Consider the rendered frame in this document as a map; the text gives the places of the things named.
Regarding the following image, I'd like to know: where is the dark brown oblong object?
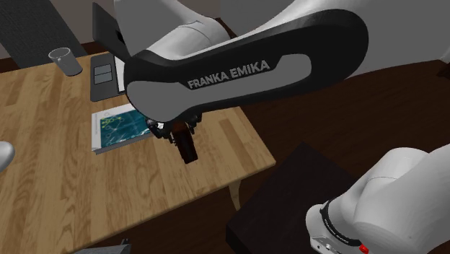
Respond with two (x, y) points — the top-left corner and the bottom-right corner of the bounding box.
(172, 120), (198, 165)

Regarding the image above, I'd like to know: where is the teal and white book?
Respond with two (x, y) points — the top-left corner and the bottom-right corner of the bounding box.
(91, 103), (155, 156)

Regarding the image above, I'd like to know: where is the dark grey laptop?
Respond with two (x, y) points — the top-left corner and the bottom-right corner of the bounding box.
(89, 2), (133, 103)

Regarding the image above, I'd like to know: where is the wooden table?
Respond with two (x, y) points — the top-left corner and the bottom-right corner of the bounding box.
(0, 51), (277, 254)

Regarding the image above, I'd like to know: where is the grey cup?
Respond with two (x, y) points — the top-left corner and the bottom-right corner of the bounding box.
(48, 47), (84, 77)

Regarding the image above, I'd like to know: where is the grey angular object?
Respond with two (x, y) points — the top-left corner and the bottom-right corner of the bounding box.
(71, 237), (132, 254)

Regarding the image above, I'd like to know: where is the black robot stand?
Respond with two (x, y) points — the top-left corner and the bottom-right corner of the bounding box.
(225, 141), (360, 254)

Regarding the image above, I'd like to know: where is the white rounded object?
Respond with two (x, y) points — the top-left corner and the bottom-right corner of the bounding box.
(0, 141), (17, 174)

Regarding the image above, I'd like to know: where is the dark grey textured chair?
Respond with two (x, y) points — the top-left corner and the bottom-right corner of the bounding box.
(0, 0), (89, 70)

